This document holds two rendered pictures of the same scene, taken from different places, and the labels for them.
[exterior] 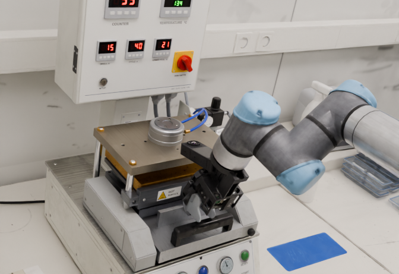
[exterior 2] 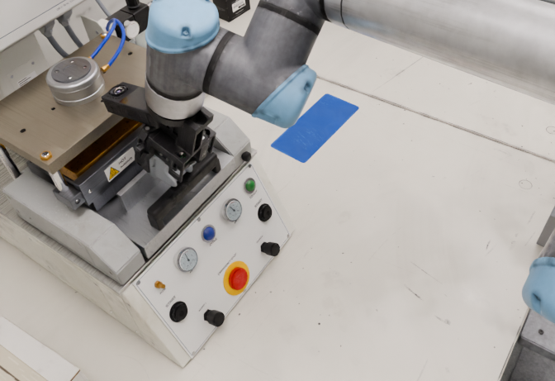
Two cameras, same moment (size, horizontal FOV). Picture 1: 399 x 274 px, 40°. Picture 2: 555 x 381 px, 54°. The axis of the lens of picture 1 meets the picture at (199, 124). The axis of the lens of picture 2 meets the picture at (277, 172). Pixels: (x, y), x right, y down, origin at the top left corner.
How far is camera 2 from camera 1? 39 cm
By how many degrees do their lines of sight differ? 23
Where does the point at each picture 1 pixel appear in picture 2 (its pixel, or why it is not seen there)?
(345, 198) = (333, 38)
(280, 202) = not seen: hidden behind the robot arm
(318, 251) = (328, 121)
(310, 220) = not seen: hidden behind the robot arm
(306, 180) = (296, 107)
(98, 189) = (26, 197)
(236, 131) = (165, 69)
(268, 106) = (195, 13)
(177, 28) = not seen: outside the picture
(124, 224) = (79, 235)
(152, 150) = (67, 119)
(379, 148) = (391, 26)
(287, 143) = (247, 61)
